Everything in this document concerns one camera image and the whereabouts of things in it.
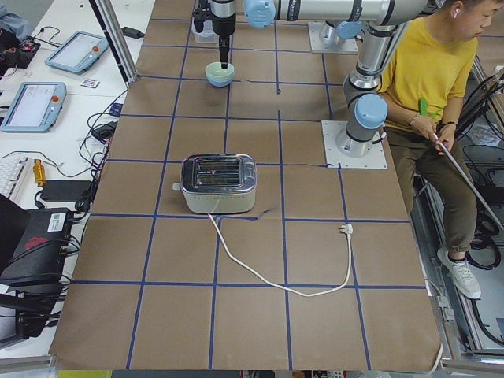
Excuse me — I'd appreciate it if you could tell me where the teach pendant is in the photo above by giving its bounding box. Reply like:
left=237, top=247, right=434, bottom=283
left=44, top=31, right=109, bottom=74
left=1, top=82, right=67, bottom=133

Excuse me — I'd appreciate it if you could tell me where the green bowl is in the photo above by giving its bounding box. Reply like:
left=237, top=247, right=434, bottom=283
left=205, top=61, right=235, bottom=76

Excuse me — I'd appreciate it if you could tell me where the orange tool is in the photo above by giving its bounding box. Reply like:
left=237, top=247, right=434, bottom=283
left=33, top=159, right=46, bottom=187

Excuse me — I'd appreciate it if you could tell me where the black computer box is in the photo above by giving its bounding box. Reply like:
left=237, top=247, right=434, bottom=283
left=1, top=207, right=73, bottom=287

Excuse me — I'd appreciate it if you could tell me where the cream and chrome toaster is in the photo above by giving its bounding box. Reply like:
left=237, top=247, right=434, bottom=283
left=172, top=154, right=258, bottom=214

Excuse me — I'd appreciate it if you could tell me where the clear plastic food container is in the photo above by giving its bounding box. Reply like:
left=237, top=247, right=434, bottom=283
left=192, top=9, right=218, bottom=44

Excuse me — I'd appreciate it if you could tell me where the metal rod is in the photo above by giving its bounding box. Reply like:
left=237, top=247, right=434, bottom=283
left=434, top=134, right=503, bottom=230

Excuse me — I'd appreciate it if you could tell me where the lower teach pendant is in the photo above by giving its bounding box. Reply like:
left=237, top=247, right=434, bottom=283
left=1, top=82, right=67, bottom=133

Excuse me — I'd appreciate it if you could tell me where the blue bowl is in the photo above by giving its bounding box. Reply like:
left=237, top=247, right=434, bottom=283
left=206, top=73, right=235, bottom=87

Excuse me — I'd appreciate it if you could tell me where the white keyboard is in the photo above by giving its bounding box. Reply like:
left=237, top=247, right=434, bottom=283
left=1, top=155, right=33, bottom=202

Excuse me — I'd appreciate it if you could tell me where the person in yellow shirt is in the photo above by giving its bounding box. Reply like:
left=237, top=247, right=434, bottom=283
left=379, top=1, right=503, bottom=299

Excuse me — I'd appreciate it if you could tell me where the black power brick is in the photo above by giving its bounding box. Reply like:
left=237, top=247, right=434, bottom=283
left=40, top=180, right=91, bottom=202

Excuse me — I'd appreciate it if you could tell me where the aluminium frame beam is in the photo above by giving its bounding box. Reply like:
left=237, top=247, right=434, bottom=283
left=88, top=0, right=138, bottom=84

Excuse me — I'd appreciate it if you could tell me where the upper teach pendant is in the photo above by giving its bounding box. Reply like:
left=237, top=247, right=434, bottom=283
left=44, top=31, right=109, bottom=74

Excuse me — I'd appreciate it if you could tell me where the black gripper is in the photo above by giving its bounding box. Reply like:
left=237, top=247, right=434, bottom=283
left=212, top=17, right=235, bottom=69

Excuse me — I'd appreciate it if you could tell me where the white toaster power cable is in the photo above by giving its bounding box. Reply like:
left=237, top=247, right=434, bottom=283
left=207, top=212, right=354, bottom=298

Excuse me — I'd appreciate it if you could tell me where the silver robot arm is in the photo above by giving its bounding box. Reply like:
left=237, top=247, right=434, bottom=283
left=336, top=1, right=427, bottom=158
left=198, top=1, right=398, bottom=69

